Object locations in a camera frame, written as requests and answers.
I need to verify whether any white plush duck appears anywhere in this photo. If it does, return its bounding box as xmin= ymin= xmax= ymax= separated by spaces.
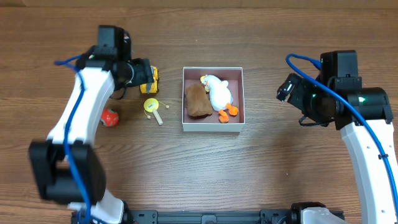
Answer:
xmin=200 ymin=75 xmax=239 ymax=123

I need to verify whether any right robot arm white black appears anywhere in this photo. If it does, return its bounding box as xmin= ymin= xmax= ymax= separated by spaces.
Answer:
xmin=277 ymin=73 xmax=397 ymax=223

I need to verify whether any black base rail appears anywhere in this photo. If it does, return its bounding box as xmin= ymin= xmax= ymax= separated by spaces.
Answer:
xmin=70 ymin=202 xmax=345 ymax=224

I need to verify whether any yellow toy truck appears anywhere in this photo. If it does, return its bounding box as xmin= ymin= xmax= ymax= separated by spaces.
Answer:
xmin=140 ymin=66 xmax=160 ymax=95

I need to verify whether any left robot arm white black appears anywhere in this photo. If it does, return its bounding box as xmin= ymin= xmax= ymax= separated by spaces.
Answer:
xmin=29 ymin=54 xmax=153 ymax=223

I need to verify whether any white box with pink interior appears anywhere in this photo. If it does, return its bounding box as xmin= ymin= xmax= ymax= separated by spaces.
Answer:
xmin=182 ymin=67 xmax=246 ymax=133

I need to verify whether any yellow wooden rattle drum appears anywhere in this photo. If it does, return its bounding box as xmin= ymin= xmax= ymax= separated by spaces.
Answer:
xmin=143 ymin=98 xmax=170 ymax=126

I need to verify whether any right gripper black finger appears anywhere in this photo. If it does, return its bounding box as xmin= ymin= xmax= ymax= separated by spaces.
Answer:
xmin=283 ymin=73 xmax=302 ymax=90
xmin=276 ymin=81 xmax=295 ymax=102

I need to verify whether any brown plush toy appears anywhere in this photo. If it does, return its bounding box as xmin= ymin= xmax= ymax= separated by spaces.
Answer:
xmin=185 ymin=83 xmax=213 ymax=119

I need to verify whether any orange toy ball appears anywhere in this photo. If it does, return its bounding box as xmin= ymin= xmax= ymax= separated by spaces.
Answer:
xmin=100 ymin=108 xmax=119 ymax=127

